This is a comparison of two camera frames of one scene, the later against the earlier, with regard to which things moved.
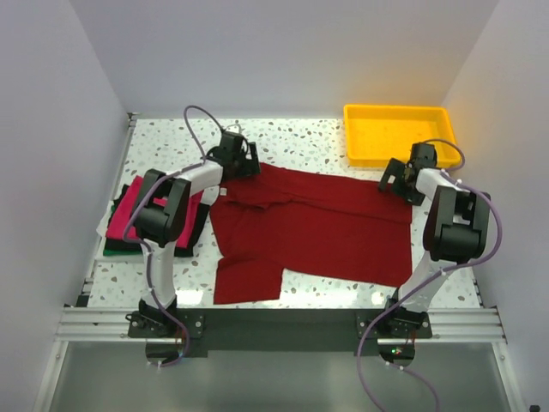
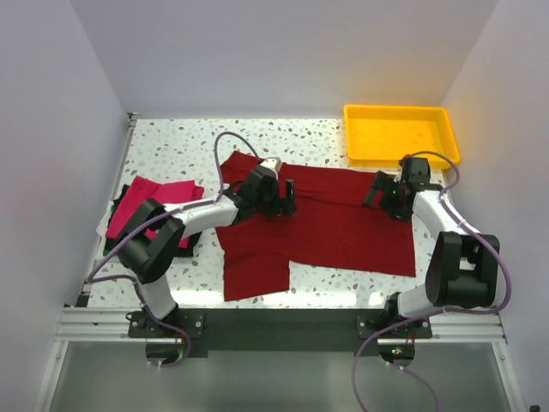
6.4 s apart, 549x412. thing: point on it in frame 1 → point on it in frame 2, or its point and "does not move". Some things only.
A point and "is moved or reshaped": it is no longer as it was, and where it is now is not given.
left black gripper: (250, 166) → (285, 206)
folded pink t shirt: (129, 195) does not move
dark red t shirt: (327, 226) is moved or reshaped
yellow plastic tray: (377, 135) does not move
